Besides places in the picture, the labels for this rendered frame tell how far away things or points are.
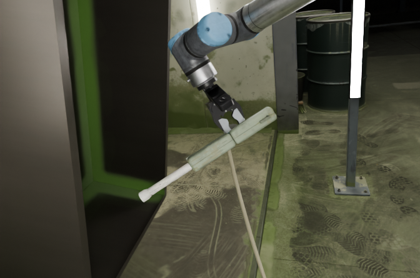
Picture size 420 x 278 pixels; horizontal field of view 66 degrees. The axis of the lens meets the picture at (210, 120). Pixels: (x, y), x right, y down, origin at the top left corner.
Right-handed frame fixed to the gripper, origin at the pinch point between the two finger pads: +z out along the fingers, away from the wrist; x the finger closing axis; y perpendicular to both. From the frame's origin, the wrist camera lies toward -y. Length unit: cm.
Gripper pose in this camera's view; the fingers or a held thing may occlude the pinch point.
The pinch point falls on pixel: (239, 134)
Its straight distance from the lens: 104.8
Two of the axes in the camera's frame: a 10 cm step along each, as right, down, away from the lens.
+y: -1.6, -0.7, 9.9
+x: -8.4, 5.4, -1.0
